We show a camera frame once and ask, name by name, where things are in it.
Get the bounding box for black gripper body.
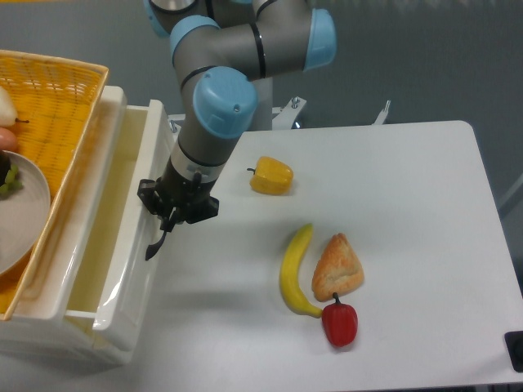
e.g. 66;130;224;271
156;165;219;224

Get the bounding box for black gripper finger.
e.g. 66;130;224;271
160;207;180;233
137;179;168;216

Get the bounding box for white top drawer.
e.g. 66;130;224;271
65;100;175;363

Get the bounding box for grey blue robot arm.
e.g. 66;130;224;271
138;1;337;232

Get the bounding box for white drawer cabinet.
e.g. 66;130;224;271
1;87;130;363

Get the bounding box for yellow bell pepper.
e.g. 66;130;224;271
247;156;294;195

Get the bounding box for yellow banana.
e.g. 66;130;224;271
279;224;322;319

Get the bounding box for white plate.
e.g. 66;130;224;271
1;151;51;274

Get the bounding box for yellow wicker basket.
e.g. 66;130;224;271
1;50;109;321

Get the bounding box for dark grapes with green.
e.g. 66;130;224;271
0;150;23;199

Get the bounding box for orange peach fruit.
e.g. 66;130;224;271
0;127;19;152

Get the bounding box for white pear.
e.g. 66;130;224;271
0;87;29;127

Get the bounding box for triangular pastry bread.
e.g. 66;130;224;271
311;233;364;302

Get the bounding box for red bell pepper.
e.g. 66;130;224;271
321;292;359;348

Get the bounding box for black device at edge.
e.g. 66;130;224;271
504;331;523;373

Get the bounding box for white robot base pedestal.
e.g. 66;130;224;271
183;78;306;131

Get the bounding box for white right table bracket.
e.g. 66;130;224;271
373;100;391;126

